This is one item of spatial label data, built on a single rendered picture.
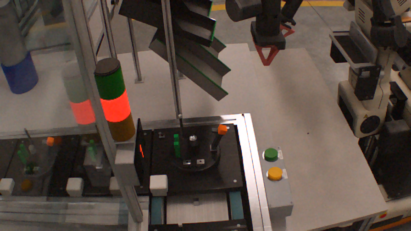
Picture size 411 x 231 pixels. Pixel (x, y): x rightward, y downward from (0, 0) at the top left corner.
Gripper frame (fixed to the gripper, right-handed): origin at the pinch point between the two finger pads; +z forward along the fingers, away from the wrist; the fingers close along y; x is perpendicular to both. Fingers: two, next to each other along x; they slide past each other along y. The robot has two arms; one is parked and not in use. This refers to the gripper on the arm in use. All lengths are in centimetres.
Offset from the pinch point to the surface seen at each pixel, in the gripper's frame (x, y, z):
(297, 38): 78, -216, 122
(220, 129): -12.1, 5.9, 15.6
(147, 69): -38, -54, 37
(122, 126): -30.9, 26.5, -6.8
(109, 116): -32.8, 26.4, -9.3
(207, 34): -13.3, -21.2, 3.3
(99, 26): -69, -102, 37
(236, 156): -7.9, 6.4, 25.8
